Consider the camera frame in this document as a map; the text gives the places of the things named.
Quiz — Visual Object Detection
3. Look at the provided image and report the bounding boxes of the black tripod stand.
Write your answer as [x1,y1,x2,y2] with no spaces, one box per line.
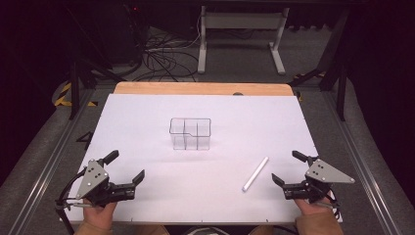
[62,6,127,121]

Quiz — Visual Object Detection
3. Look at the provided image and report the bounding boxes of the person's right hand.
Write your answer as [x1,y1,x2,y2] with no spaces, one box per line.
[294,197,336,217]

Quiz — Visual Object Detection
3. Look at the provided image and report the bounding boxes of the white metal stand frame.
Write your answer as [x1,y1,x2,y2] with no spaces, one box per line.
[197,4,291,75]

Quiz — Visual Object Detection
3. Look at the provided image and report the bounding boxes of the person's leg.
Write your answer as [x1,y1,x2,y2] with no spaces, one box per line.
[134,224,171,235]
[247,224,276,235]

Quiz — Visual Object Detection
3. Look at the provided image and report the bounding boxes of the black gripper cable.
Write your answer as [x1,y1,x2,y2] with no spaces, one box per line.
[327,187,343,221]
[54,167,88,235]

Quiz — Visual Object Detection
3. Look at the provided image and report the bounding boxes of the person's right leg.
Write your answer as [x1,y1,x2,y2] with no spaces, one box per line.
[247,224,276,235]

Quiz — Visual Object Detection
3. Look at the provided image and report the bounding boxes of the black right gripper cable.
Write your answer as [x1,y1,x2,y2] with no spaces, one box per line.
[327,187,343,221]

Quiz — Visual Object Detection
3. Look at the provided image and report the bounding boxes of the yellow black hazard tape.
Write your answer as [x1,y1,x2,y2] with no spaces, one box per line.
[53,81,99,108]

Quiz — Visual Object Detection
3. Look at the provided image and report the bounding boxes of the bundle of black floor cables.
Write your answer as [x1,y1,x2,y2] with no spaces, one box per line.
[130,27,201,83]

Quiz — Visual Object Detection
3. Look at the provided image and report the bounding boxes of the aluminium floor rail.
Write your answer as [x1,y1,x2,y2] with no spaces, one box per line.
[6,87,98,235]
[321,89,407,235]

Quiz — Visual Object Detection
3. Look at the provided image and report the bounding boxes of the person's left hand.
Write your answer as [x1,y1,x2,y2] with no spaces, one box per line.
[82,199,118,231]

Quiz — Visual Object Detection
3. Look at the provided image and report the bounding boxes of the clear plastic divided container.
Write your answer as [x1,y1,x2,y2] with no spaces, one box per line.
[168,117,212,152]

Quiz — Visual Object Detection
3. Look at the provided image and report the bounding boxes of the white table cover sheet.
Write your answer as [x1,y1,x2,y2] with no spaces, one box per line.
[60,93,344,226]

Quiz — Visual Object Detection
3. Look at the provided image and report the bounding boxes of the black metal stand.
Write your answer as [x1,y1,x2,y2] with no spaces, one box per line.
[288,9,349,122]

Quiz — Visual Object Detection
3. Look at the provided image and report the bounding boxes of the white stick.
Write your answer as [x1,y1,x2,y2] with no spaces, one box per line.
[241,156,270,193]

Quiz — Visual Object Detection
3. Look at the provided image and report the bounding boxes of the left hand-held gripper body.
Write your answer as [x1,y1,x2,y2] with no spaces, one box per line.
[75,159,136,209]

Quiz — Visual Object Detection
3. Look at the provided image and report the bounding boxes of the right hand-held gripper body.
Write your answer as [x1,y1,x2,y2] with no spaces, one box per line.
[282,158,356,206]

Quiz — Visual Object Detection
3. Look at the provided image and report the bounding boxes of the person's left leg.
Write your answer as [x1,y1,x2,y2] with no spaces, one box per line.
[134,224,171,235]

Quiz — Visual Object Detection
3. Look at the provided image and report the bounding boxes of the black equipment cabinet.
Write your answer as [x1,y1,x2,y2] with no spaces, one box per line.
[96,2,150,66]

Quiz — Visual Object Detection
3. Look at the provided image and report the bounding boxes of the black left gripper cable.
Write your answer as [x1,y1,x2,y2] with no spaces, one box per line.
[54,167,88,235]

